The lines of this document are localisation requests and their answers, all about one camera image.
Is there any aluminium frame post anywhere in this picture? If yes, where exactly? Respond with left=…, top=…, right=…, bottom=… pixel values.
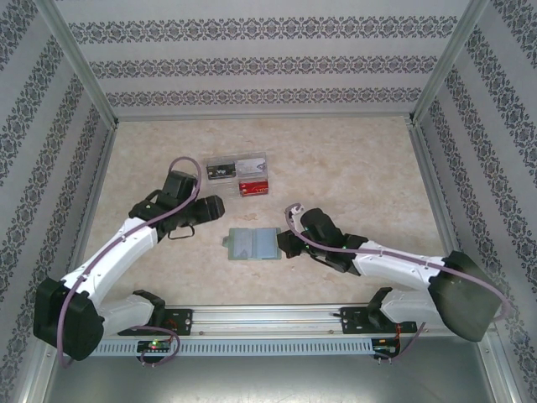
left=477, top=339, right=521, bottom=403
left=37, top=0, right=123, bottom=127
left=407, top=0, right=493, bottom=126

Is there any grey metal sheet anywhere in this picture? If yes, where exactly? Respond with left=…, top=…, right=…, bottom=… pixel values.
left=41, top=335, right=515, bottom=403

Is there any black credit card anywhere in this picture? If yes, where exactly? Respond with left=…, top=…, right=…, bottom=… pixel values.
left=206, top=163, right=237, bottom=181

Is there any circuit board with green light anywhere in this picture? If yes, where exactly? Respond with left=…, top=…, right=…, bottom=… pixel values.
left=137, top=338, right=174, bottom=354

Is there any mint green leather card holder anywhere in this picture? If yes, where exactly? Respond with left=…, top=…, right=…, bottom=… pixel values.
left=222, top=228, right=281, bottom=262

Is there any long aluminium base rail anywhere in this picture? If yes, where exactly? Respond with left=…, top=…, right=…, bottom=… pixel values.
left=100, top=305, right=446, bottom=338

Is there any aluminium table side rail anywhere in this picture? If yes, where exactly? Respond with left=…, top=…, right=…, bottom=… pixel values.
left=62, top=119, right=123, bottom=280
left=407, top=118, right=458, bottom=257

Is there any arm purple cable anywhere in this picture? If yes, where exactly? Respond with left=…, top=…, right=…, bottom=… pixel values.
left=284, top=205, right=512, bottom=362
left=58, top=155, right=201, bottom=369

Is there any silver credit card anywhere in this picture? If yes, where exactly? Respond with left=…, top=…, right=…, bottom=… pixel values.
left=235, top=158, right=269, bottom=177

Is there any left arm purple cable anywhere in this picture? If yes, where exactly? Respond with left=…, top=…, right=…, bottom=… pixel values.
left=58, top=155, right=201, bottom=369

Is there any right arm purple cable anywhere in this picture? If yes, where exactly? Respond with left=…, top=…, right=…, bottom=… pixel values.
left=284, top=205, right=512, bottom=362

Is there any slotted grey cable duct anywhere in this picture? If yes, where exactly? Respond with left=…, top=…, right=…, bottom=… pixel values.
left=94, top=338, right=374, bottom=358

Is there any small dark circuit board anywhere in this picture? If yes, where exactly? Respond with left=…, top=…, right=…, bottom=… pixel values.
left=373, top=340, right=400, bottom=359

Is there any clear plastic organizer box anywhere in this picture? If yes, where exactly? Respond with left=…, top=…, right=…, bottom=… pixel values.
left=203, top=155, right=272, bottom=200

